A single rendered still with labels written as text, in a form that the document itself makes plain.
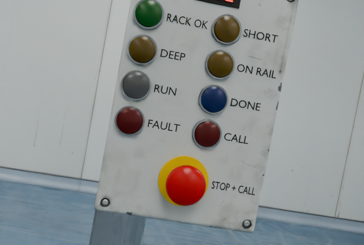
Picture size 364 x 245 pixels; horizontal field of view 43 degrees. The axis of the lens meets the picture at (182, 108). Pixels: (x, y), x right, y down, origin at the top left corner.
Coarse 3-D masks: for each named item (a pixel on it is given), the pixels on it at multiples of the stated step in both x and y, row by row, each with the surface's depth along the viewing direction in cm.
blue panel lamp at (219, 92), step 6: (204, 90) 47; (210, 90) 47; (216, 90) 47; (222, 90) 47; (204, 96) 47; (210, 96) 47; (216, 96) 47; (222, 96) 47; (204, 102) 47; (210, 102) 47; (216, 102) 47; (222, 102) 47; (204, 108) 47; (210, 108) 47; (216, 108) 47; (222, 108) 47
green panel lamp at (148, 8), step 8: (136, 8) 46; (144, 8) 46; (152, 8) 46; (160, 8) 46; (136, 16) 46; (144, 16) 46; (152, 16) 46; (160, 16) 46; (144, 24) 46; (152, 24) 46
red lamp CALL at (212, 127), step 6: (198, 126) 47; (204, 126) 47; (210, 126) 47; (216, 126) 47; (198, 132) 47; (204, 132) 47; (210, 132) 47; (216, 132) 47; (198, 138) 47; (204, 138) 47; (210, 138) 47; (216, 138) 47; (204, 144) 47; (210, 144) 47
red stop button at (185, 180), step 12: (180, 168) 45; (192, 168) 45; (168, 180) 45; (180, 180) 45; (192, 180) 45; (204, 180) 46; (168, 192) 45; (180, 192) 45; (192, 192) 45; (204, 192) 46; (180, 204) 46; (192, 204) 46
